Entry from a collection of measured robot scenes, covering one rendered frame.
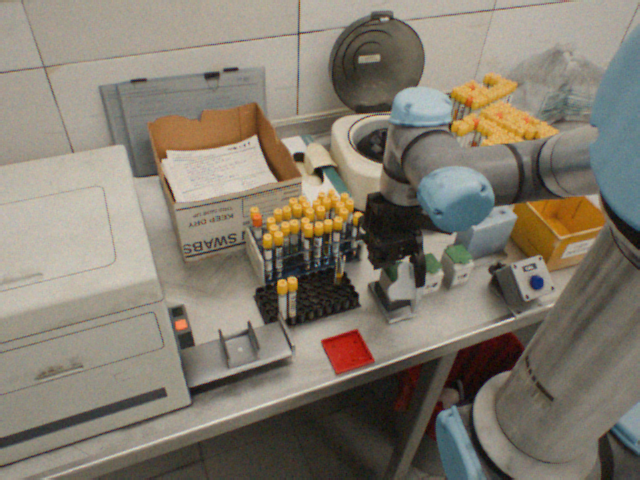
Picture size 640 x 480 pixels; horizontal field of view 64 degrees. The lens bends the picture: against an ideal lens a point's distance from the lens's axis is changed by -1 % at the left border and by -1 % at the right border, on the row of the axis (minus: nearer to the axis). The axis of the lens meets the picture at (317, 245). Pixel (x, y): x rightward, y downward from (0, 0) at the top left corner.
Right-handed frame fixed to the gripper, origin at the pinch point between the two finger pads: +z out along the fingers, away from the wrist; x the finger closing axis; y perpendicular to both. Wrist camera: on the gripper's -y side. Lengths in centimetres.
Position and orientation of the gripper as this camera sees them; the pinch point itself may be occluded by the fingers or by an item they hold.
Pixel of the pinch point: (396, 279)
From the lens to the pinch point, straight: 91.2
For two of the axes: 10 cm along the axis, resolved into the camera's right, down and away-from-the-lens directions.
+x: 3.6, 6.7, -6.5
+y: -9.3, 2.3, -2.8
